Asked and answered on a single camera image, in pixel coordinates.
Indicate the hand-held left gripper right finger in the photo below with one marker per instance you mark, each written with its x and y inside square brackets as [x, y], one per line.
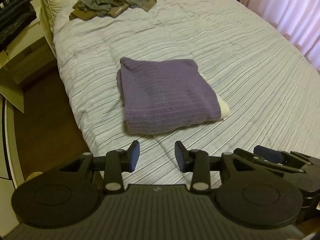
[179, 155]

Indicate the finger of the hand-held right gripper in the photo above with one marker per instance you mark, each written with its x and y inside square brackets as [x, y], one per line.
[267, 153]
[300, 158]

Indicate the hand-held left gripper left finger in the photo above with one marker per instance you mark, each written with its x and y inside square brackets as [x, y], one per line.
[135, 155]

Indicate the purple and white knit sweater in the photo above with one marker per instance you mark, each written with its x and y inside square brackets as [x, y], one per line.
[165, 95]

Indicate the stack of dark folded clothes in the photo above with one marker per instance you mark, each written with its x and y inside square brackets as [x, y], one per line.
[15, 15]

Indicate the bed with striped grey cover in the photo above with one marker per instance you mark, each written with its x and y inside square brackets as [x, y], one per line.
[250, 92]

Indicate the white board with black line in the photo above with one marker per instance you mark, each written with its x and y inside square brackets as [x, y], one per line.
[10, 142]

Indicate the pink curtain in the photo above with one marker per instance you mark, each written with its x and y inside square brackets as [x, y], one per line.
[287, 12]

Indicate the white dresser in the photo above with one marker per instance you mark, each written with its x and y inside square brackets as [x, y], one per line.
[25, 62]

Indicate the brown garment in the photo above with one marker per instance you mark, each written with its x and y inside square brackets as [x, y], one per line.
[82, 15]

